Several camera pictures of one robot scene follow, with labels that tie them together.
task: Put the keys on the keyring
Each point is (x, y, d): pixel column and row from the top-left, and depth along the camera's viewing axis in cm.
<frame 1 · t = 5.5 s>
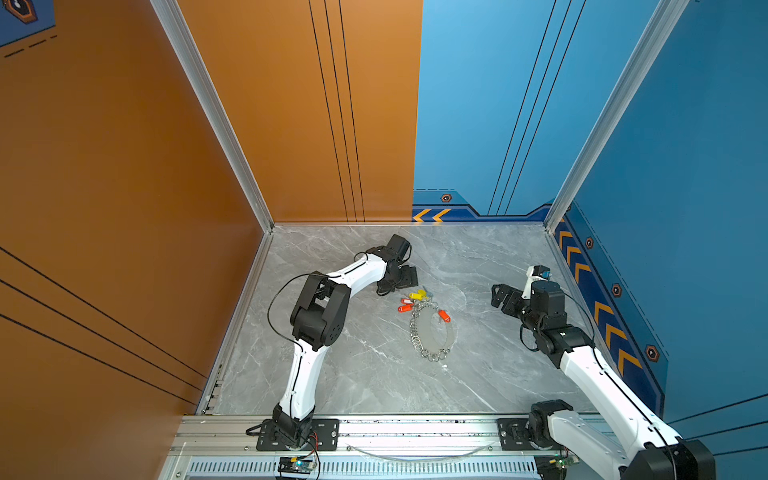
left hand: (407, 282, 100), fingers open
right hand: (503, 291, 83), fingers open
yellow plastic key fob: (419, 296, 101), on the table
red capped key: (407, 307, 98), on the table

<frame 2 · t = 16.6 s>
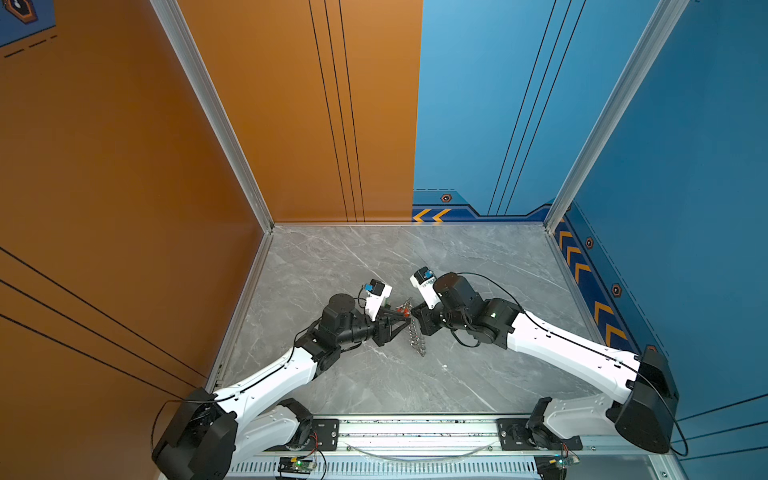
left hand: (407, 318, 75), fingers open
right hand: (409, 312, 76), fingers closed
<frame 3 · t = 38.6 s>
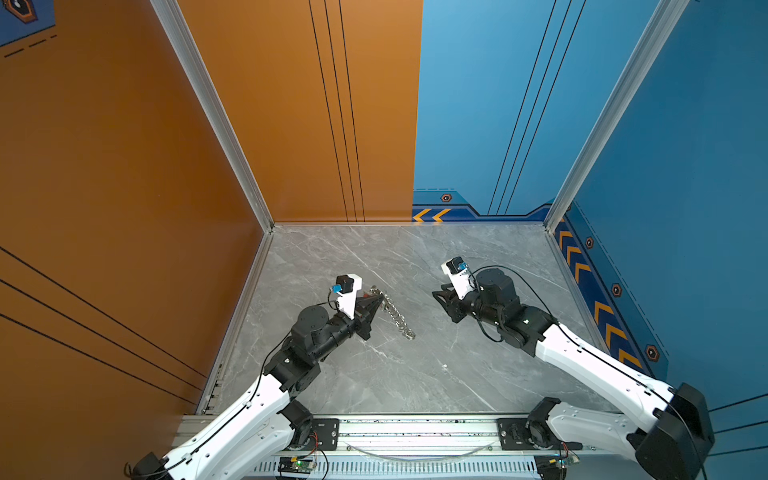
left hand: (381, 295, 70), fingers closed
right hand: (435, 291, 77), fingers open
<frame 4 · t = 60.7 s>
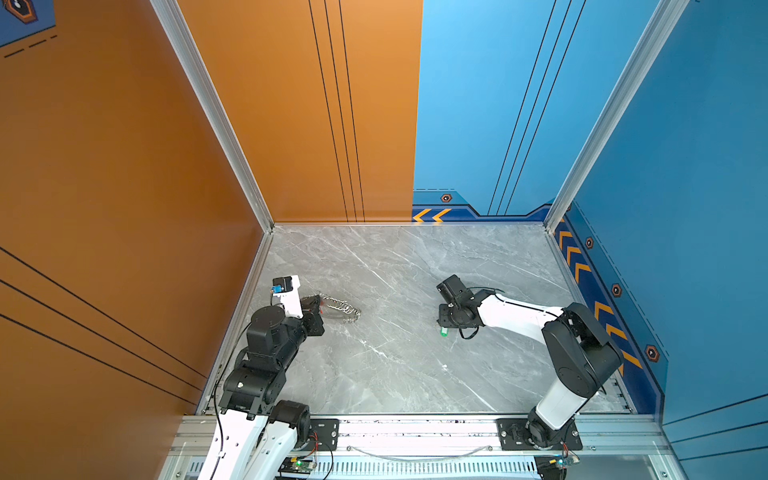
left hand: (320, 295, 71), fingers closed
right hand: (443, 319, 93), fingers open
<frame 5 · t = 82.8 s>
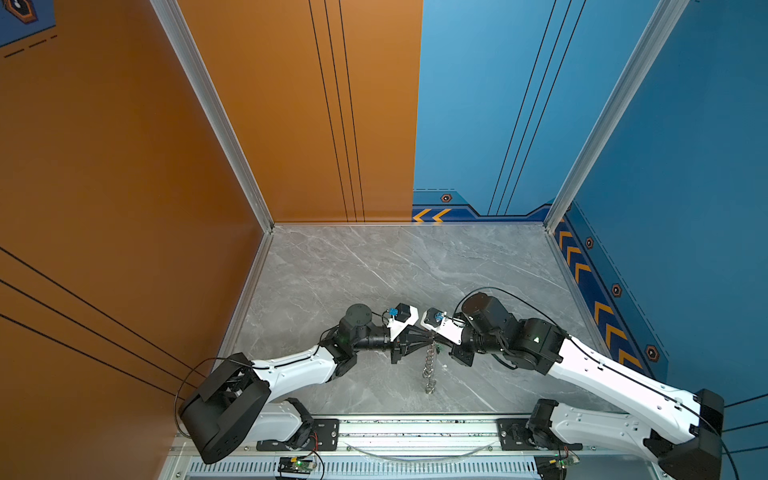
left hand: (430, 337, 72), fingers closed
right hand: (434, 336, 71), fingers closed
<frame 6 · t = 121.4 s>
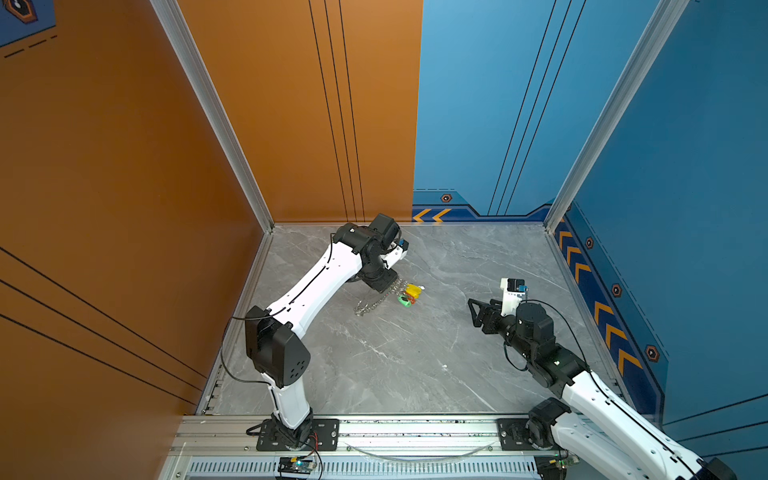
left hand: (384, 279, 81), fingers closed
right hand: (476, 302, 79), fingers open
